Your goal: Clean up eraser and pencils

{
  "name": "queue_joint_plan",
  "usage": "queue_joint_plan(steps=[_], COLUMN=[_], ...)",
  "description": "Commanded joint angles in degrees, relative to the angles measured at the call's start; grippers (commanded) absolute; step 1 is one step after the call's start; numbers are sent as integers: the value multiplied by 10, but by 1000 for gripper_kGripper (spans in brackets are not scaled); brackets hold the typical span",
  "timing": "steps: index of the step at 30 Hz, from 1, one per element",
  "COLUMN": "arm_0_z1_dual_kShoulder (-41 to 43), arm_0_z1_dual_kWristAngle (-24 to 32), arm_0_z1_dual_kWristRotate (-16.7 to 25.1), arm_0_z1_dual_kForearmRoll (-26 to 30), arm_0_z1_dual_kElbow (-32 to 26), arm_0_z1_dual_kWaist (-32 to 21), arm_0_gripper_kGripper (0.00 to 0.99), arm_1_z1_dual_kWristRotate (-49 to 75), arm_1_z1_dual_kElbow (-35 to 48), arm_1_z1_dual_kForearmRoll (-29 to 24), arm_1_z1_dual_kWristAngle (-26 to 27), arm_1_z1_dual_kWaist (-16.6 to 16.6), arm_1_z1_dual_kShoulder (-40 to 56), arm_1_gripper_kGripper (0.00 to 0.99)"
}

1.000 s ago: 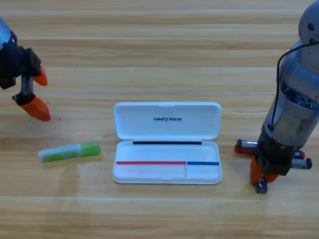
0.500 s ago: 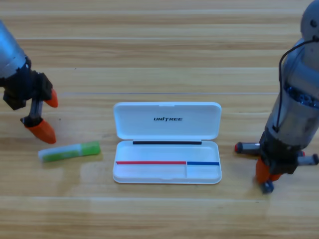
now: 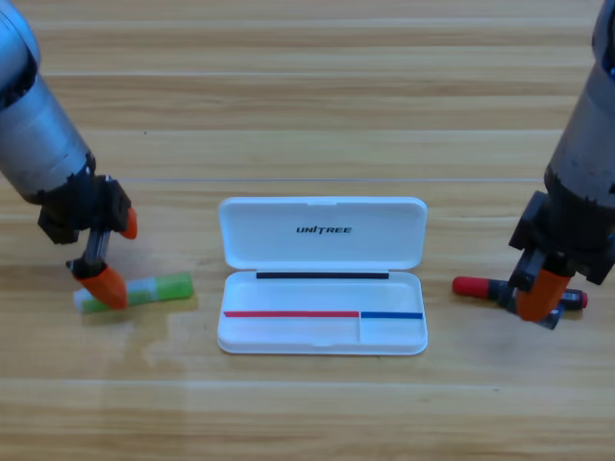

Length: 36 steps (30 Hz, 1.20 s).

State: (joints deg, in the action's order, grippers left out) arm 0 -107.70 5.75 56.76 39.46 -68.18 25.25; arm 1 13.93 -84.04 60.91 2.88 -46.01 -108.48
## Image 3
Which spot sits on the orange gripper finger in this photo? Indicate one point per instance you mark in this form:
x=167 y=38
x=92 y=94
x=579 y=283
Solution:
x=108 y=288
x=130 y=225
x=543 y=295

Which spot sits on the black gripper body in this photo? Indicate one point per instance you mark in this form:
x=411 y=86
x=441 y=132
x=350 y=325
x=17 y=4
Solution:
x=84 y=206
x=567 y=235

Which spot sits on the green and white highlighter pen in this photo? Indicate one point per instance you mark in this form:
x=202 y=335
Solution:
x=158 y=288

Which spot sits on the red and black marker pen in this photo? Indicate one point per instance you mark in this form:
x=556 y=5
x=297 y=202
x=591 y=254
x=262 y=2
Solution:
x=473 y=286

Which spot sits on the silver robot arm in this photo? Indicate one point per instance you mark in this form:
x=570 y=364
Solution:
x=33 y=120
x=588 y=134

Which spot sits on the white Unitree pencil case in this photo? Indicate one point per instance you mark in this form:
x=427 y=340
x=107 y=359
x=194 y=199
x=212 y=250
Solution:
x=322 y=298

